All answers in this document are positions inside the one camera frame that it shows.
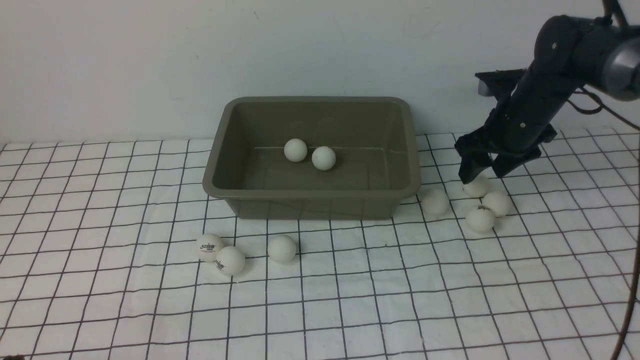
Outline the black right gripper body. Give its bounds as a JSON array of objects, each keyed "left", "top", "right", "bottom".
[{"left": 483, "top": 67, "right": 576, "bottom": 147}]

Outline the olive plastic bin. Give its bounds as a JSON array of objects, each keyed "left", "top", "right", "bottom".
[{"left": 202, "top": 96, "right": 422, "bottom": 220}]

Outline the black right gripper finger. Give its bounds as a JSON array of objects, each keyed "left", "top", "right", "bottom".
[
  {"left": 492, "top": 144, "right": 542, "bottom": 178},
  {"left": 454, "top": 127, "right": 493, "bottom": 185}
]

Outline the white ball with red logo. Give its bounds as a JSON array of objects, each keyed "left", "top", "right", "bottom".
[{"left": 195, "top": 233, "right": 226, "bottom": 262}]

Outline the white ball with black logo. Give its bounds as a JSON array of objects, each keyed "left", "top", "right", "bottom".
[{"left": 214, "top": 246, "right": 246, "bottom": 277}]

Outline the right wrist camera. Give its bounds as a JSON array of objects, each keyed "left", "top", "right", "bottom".
[{"left": 474, "top": 68, "right": 526, "bottom": 101}]

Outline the plain white ball left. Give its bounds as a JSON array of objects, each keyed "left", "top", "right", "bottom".
[{"left": 267, "top": 234, "right": 298, "bottom": 264}]

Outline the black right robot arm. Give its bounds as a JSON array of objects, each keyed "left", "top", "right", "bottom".
[{"left": 455, "top": 15, "right": 640, "bottom": 184}]

